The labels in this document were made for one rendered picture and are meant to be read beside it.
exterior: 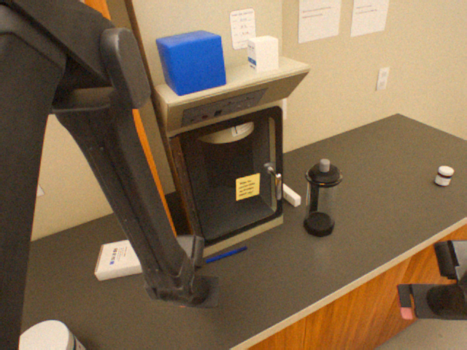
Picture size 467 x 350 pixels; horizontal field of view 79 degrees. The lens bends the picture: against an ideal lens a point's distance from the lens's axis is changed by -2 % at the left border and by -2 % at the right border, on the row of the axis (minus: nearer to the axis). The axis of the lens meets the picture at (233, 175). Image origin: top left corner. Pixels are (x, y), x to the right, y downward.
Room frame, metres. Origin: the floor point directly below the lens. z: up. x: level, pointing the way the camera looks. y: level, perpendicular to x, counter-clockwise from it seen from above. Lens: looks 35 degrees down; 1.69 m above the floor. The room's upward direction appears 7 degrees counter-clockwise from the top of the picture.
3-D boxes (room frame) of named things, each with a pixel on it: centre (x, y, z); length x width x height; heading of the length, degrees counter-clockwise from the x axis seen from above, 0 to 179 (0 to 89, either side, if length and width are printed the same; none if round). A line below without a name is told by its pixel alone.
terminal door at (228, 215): (0.67, -0.01, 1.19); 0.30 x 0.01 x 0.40; 111
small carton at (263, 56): (0.65, -0.09, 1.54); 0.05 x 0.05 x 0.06; 14
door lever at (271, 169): (0.68, -0.12, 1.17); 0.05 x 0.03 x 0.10; 21
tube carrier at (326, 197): (0.69, -0.27, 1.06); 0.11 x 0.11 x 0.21
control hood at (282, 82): (0.62, -0.03, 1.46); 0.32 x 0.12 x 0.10; 111
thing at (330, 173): (0.69, -0.27, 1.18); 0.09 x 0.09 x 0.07
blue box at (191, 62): (0.59, 0.05, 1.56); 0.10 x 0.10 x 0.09; 21
